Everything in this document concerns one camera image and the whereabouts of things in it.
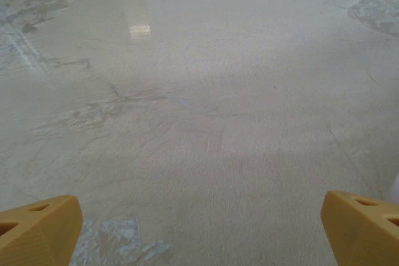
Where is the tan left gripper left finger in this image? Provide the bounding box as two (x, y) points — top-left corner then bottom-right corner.
(0, 194), (84, 266)

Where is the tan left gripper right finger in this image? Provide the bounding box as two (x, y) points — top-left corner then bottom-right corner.
(321, 190), (399, 266)

